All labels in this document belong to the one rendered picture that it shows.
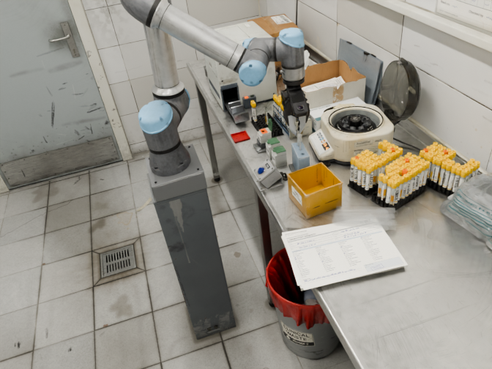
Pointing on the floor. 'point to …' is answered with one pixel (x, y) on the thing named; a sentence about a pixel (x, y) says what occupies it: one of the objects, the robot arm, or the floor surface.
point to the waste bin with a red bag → (298, 312)
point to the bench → (463, 336)
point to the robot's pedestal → (196, 260)
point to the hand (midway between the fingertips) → (297, 132)
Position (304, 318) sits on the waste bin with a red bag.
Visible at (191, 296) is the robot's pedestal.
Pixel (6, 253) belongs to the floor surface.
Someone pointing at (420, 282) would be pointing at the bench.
